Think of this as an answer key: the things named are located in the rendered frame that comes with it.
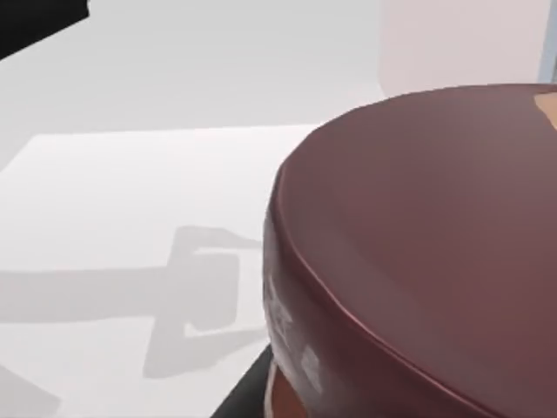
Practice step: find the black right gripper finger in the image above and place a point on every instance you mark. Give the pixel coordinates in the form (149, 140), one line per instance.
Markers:
(246, 387)

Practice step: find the dark red round can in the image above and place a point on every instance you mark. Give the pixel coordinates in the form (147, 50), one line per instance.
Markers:
(418, 244)

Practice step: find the pale pink box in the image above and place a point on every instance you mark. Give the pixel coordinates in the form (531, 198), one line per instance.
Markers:
(457, 43)

